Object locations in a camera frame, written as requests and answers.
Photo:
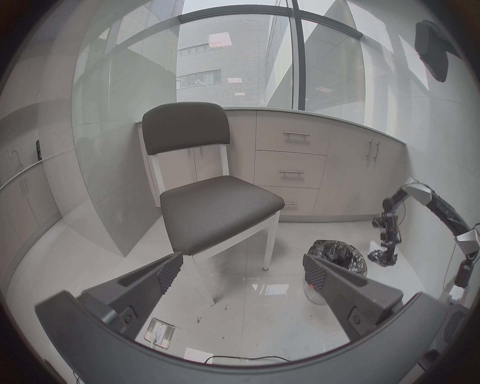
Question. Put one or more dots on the window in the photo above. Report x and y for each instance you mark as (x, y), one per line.
(240, 45)

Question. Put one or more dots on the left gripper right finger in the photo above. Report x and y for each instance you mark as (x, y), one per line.
(356, 303)

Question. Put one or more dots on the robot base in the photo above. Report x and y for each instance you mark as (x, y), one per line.
(455, 326)

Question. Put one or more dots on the black plastic bag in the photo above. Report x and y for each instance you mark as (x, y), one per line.
(337, 251)

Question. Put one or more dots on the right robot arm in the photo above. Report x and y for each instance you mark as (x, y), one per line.
(442, 210)

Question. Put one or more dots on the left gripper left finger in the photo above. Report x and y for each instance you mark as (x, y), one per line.
(142, 296)

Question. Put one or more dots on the grey white chair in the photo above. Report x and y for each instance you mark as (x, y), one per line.
(221, 210)

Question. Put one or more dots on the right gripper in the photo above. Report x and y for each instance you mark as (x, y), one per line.
(390, 240)

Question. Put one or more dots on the beige cabinet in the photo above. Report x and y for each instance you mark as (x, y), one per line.
(292, 161)

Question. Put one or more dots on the black plastic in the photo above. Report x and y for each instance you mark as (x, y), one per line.
(382, 258)

